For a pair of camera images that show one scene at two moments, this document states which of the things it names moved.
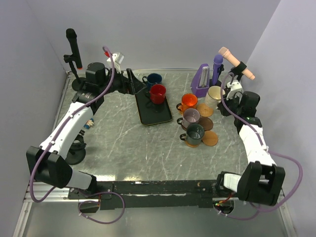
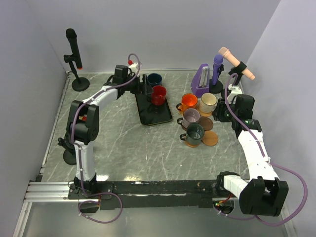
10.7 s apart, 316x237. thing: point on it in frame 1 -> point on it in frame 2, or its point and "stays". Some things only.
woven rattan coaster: x=205 y=111 stays
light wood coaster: x=210 y=138 stays
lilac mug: x=191 y=116 stays
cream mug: x=213 y=97 -> x=208 y=102
